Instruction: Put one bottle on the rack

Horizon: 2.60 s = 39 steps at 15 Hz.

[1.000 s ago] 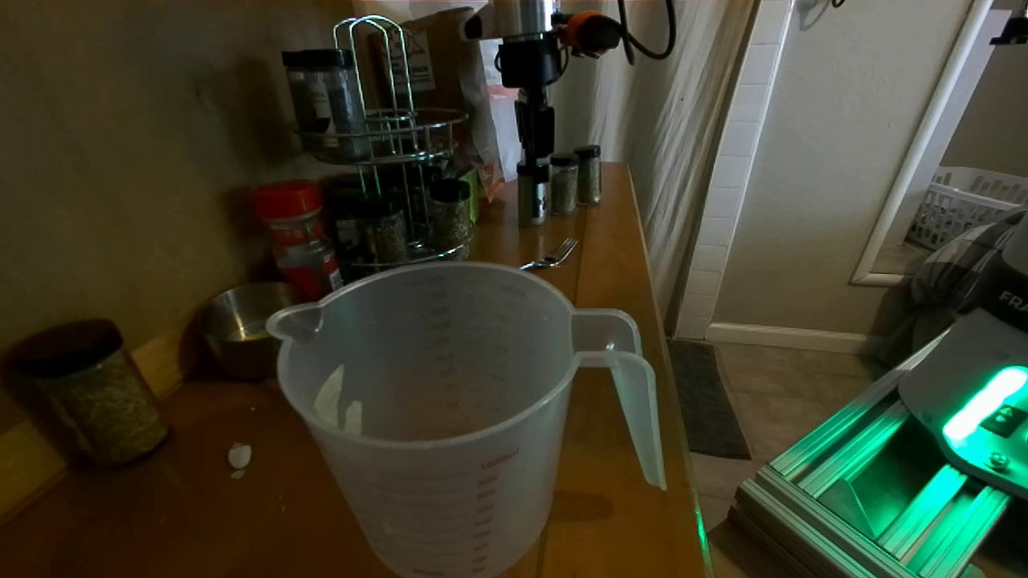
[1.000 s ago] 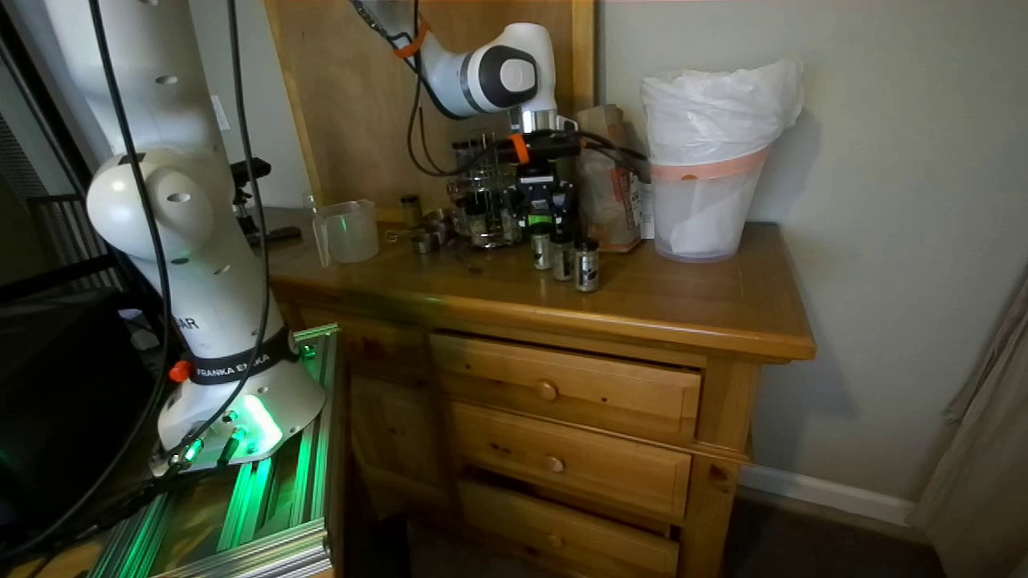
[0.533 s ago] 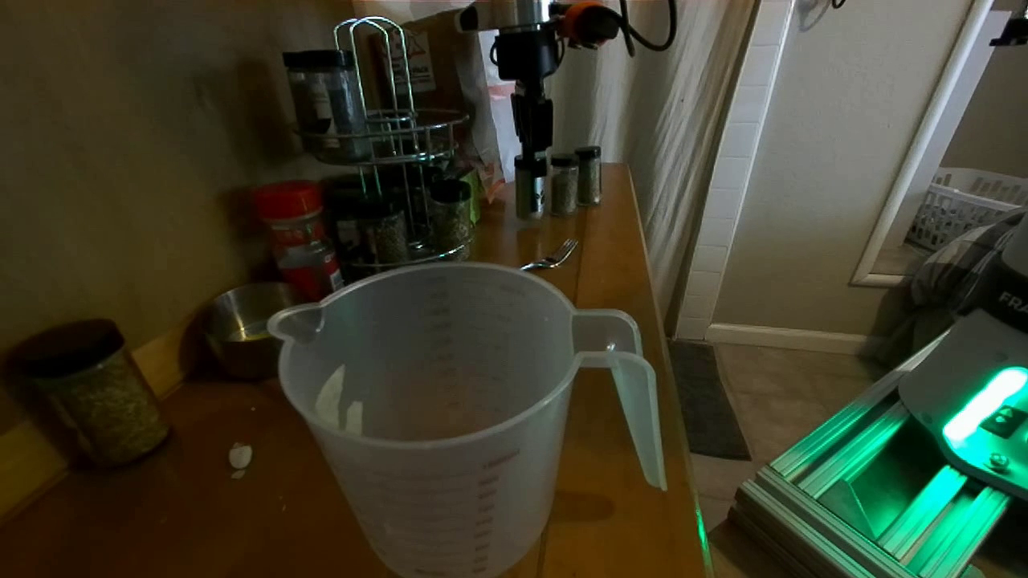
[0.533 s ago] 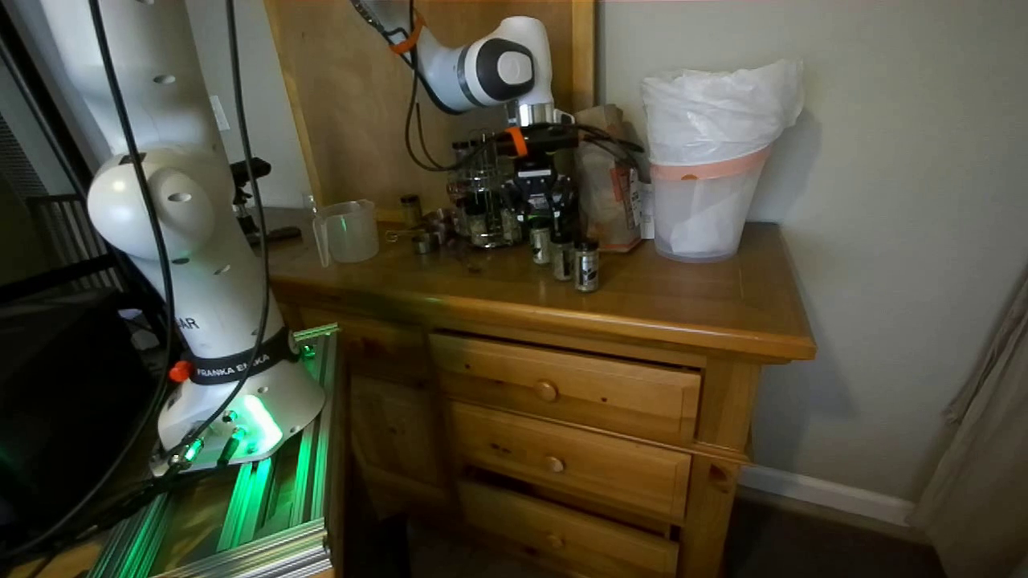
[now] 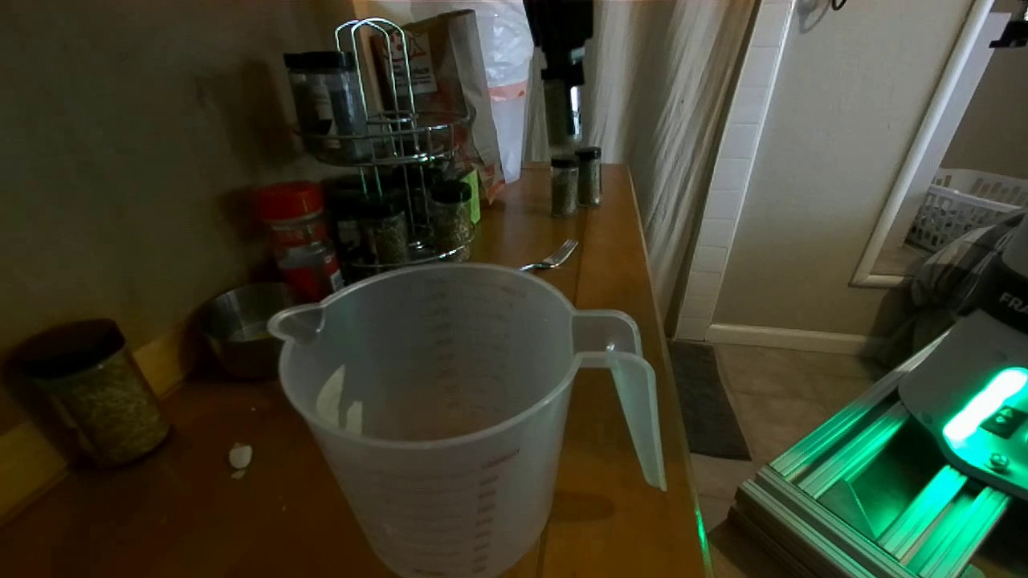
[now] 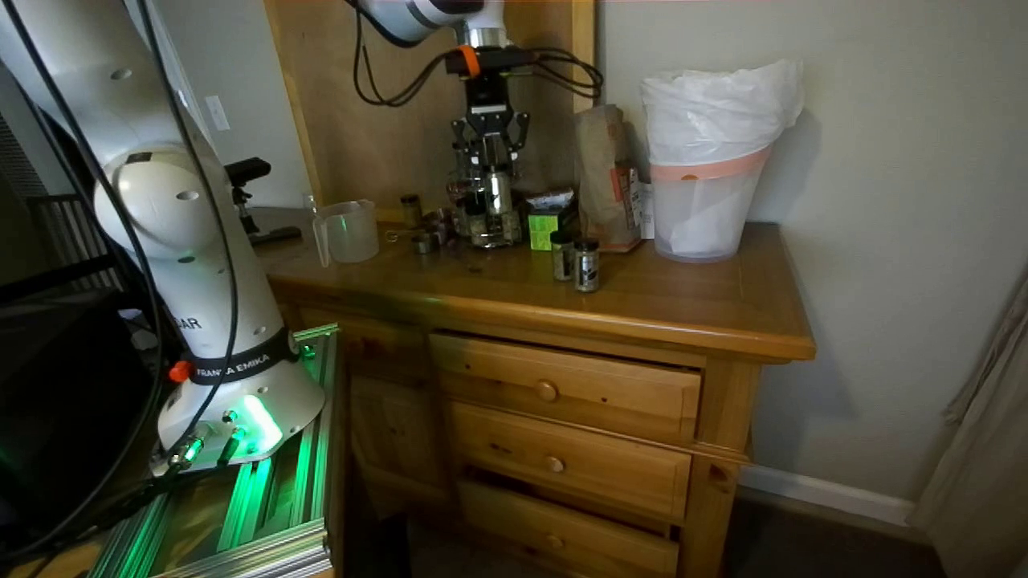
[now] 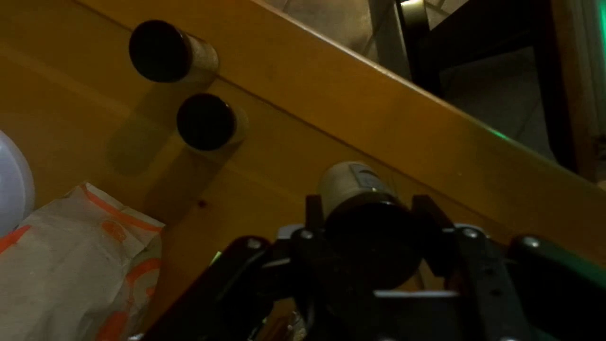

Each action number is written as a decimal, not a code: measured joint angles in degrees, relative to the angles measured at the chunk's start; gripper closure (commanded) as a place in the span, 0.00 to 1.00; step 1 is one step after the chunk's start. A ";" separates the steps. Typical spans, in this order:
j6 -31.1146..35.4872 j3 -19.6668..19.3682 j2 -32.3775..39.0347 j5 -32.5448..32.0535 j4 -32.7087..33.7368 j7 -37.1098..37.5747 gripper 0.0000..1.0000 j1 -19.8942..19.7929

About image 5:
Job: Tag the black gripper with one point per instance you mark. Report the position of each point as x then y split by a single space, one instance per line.
563 32

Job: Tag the metal spoon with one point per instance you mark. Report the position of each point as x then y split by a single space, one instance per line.
552 259

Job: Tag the red-lid plastic container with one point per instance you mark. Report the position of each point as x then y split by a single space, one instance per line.
296 243

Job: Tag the dark door mat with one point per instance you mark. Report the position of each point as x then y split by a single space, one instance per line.
709 404

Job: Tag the translucent plastic measuring jug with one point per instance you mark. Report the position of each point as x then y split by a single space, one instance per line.
449 450

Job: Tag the small metal bowl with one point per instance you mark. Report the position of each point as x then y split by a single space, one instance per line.
241 332

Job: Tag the grey cloth pile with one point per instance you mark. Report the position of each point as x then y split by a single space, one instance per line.
932 292

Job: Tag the white laundry basket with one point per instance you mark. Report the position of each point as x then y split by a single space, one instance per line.
963 204

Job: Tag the small white scrap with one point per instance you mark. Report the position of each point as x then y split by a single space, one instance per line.
240 457

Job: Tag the white door frame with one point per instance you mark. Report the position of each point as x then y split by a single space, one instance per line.
739 161

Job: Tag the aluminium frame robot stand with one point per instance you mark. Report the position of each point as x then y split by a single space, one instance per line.
856 482

